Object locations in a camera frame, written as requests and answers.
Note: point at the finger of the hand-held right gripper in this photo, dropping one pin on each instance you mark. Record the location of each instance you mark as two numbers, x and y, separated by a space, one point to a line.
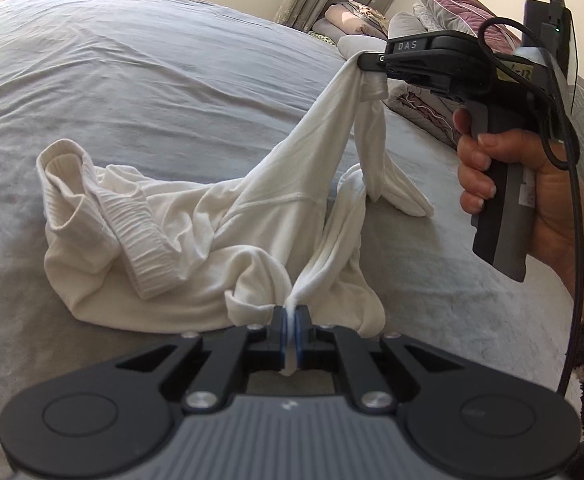
372 61

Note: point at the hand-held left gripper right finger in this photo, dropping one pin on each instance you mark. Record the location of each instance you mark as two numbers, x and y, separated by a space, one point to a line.
299 335

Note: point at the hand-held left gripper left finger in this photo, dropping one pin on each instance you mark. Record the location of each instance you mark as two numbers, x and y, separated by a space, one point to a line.
283 332

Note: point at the white long-sleeved top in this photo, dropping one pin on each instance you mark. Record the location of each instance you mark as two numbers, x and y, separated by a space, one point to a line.
196 220

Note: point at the person's right hand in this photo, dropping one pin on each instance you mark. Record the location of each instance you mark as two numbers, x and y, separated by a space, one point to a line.
562 210

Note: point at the grey folded quilt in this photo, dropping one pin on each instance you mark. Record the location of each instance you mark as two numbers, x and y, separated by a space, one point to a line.
422 110
404 25

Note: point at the pink and floral folded bedding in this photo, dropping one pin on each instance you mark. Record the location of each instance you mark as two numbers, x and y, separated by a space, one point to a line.
352 15

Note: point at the grey bed sheet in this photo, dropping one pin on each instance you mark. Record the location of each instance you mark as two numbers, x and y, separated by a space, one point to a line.
121 85

